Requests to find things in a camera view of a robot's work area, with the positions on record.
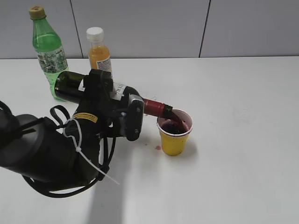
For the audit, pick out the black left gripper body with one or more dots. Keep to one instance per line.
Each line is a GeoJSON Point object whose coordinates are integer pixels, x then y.
{"type": "Point", "coordinates": [113, 120]}

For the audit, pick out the dark red wine bottle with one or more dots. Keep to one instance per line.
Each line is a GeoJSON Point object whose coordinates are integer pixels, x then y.
{"type": "Point", "coordinates": [70, 86]}

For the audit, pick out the yellow paper cup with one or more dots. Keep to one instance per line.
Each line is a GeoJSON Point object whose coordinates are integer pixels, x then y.
{"type": "Point", "coordinates": [172, 139]}

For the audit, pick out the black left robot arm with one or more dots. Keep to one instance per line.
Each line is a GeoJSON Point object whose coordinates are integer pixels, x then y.
{"type": "Point", "coordinates": [53, 154]}

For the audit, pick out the white zip tie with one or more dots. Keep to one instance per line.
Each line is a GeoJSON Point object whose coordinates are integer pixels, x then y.
{"type": "Point", "coordinates": [78, 149]}

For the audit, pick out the orange juice bottle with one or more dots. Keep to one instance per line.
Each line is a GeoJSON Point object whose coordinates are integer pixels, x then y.
{"type": "Point", "coordinates": [99, 54]}

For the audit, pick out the green plastic soda bottle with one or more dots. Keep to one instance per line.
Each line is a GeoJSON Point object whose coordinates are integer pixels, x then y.
{"type": "Point", "coordinates": [48, 47]}

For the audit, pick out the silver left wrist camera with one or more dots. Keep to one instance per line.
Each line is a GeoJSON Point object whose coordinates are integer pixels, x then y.
{"type": "Point", "coordinates": [136, 101]}

